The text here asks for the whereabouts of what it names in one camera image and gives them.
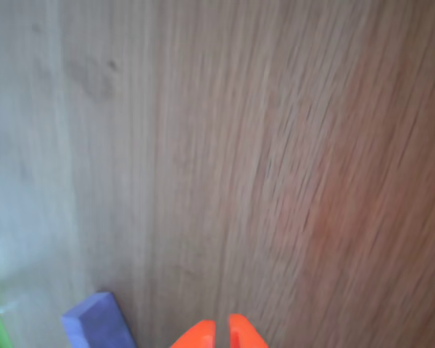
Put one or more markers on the purple foam block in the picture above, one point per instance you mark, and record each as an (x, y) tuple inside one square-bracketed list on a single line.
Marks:
[(98, 322)]

